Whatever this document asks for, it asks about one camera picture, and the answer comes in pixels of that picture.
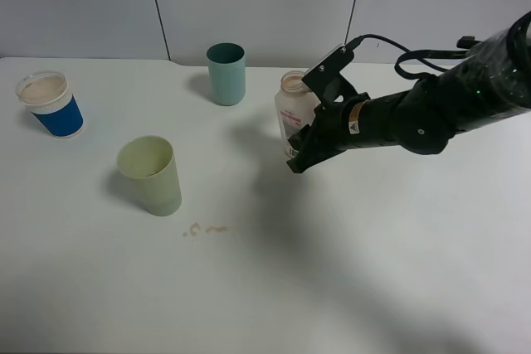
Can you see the light green plastic cup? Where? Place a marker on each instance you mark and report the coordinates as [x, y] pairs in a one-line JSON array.
[[148, 165]]

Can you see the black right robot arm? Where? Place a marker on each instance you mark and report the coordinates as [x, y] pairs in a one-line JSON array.
[[479, 83]]

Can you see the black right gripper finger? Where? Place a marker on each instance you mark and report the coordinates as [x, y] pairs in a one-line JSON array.
[[310, 149]]

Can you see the clear plastic drink bottle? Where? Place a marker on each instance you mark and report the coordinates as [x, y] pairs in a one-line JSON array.
[[295, 104]]

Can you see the blue sleeved paper cup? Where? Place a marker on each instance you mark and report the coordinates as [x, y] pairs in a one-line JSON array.
[[48, 97]]

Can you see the teal plastic cup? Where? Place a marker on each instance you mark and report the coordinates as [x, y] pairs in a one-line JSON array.
[[227, 73]]

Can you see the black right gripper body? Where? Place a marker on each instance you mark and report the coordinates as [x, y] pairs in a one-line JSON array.
[[357, 123]]

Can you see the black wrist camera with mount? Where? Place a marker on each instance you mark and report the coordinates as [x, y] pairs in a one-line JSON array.
[[325, 79]]

